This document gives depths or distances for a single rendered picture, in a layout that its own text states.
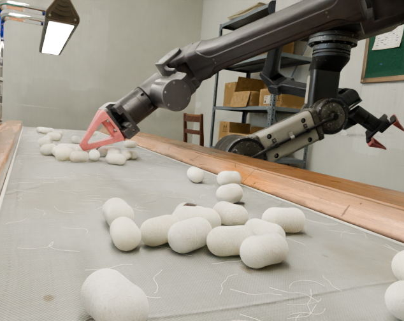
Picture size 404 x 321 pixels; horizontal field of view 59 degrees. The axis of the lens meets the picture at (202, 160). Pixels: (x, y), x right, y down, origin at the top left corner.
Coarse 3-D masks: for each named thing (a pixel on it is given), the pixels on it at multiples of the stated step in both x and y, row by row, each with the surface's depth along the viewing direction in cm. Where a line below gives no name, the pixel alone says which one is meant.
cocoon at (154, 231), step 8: (160, 216) 25; (168, 216) 25; (144, 224) 24; (152, 224) 23; (160, 224) 24; (168, 224) 24; (144, 232) 23; (152, 232) 23; (160, 232) 23; (144, 240) 23; (152, 240) 23; (160, 240) 23
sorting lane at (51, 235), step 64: (64, 192) 37; (128, 192) 40; (192, 192) 43; (256, 192) 47; (0, 256) 20; (64, 256) 21; (128, 256) 22; (192, 256) 23; (320, 256) 25; (384, 256) 26; (0, 320) 14; (64, 320) 15; (192, 320) 16; (256, 320) 16; (320, 320) 16; (384, 320) 17
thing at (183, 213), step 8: (184, 208) 27; (192, 208) 27; (200, 208) 27; (208, 208) 27; (176, 216) 26; (184, 216) 26; (192, 216) 26; (200, 216) 26; (208, 216) 26; (216, 216) 27; (216, 224) 26
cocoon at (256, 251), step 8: (272, 232) 23; (248, 240) 22; (256, 240) 21; (264, 240) 22; (272, 240) 22; (280, 240) 22; (240, 248) 22; (248, 248) 21; (256, 248) 21; (264, 248) 21; (272, 248) 21; (280, 248) 22; (240, 256) 22; (248, 256) 21; (256, 256) 21; (264, 256) 21; (272, 256) 21; (280, 256) 22; (248, 264) 21; (256, 264) 21; (264, 264) 21
